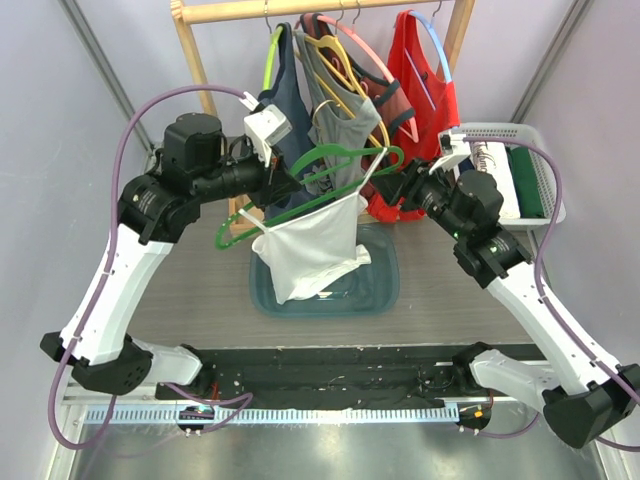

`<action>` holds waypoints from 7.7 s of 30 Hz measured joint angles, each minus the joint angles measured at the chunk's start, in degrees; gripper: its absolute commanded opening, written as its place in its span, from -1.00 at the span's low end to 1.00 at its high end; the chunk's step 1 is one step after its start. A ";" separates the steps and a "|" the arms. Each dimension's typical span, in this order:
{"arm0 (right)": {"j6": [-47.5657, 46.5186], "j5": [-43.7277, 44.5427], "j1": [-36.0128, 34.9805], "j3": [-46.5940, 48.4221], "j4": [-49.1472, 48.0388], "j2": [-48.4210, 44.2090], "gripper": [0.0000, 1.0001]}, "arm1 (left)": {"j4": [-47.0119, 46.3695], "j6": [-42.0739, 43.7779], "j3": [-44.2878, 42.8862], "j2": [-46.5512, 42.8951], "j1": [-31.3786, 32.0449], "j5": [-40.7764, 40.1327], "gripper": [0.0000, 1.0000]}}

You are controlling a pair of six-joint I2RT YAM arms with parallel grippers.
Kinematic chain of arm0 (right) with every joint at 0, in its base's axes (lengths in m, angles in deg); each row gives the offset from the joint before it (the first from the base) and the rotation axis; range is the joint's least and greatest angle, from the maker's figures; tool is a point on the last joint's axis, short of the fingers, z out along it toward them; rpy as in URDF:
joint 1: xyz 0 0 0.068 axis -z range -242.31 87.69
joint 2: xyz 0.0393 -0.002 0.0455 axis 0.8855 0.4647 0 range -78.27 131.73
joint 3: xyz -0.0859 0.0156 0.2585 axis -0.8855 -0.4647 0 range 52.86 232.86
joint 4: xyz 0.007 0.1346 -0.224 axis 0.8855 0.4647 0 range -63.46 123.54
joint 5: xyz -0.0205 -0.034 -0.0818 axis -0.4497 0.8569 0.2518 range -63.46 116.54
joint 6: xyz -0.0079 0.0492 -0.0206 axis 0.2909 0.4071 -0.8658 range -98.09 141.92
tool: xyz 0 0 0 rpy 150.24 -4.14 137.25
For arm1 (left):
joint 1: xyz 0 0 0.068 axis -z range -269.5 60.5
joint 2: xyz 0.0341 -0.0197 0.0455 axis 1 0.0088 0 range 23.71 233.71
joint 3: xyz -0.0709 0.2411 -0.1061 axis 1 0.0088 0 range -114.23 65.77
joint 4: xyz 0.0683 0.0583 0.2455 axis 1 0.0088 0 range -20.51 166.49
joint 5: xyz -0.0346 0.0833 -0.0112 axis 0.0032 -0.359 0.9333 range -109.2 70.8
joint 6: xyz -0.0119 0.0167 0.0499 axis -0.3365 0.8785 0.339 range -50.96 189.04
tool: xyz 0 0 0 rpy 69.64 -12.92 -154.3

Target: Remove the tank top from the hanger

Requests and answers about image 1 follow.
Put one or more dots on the white tank top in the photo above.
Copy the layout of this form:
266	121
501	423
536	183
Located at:
308	253

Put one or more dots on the wooden clothes rack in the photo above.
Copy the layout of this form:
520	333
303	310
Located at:
206	67

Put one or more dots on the white plastic basket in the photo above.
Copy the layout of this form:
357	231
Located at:
520	135

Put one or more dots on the navy blue tank top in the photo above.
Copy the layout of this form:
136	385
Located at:
285	95

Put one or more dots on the dark green hanger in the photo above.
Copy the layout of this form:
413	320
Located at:
348	158

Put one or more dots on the aluminium frame post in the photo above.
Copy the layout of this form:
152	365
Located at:
572	20
93	48

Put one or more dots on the teal plastic bin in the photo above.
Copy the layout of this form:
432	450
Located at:
371	289

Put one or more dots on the aluminium frame post right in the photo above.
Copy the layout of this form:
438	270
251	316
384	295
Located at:
572	20

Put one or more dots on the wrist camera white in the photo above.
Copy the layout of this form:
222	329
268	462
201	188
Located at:
453	148
265	129

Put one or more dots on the yellow hanger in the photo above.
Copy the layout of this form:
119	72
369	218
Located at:
350	85

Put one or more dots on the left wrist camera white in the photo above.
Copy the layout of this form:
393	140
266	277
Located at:
265	129

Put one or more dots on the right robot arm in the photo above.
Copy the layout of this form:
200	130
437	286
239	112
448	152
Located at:
587	391

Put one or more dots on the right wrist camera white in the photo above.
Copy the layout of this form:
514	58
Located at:
453	148

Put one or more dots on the white slotted cable duct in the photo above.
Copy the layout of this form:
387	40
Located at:
184	414

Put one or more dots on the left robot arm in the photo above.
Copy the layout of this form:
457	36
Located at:
197	166

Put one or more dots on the folded navy shirt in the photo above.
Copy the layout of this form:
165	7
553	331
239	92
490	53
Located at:
465	165

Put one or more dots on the pink hanger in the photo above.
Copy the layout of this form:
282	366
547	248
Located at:
374	64

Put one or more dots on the red tank top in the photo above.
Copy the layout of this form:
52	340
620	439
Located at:
434	100

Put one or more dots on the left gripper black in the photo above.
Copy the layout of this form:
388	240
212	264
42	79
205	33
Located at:
274	183

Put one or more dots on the aluminium frame post left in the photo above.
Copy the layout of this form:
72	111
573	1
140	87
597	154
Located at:
93	48

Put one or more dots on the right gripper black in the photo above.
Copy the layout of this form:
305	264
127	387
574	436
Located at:
409	183

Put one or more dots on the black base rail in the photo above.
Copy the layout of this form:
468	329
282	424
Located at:
335	378

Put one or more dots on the light blue hanger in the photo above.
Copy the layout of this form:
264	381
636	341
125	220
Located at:
435	45

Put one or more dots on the folded green shirt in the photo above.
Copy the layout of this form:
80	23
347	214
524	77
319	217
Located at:
525	183

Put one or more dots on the lime green hanger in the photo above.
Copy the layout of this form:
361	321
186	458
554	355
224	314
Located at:
269	73

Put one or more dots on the maroon tank top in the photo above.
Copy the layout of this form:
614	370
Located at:
387	96

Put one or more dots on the grey tank top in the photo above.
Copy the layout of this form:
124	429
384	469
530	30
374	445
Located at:
340	130

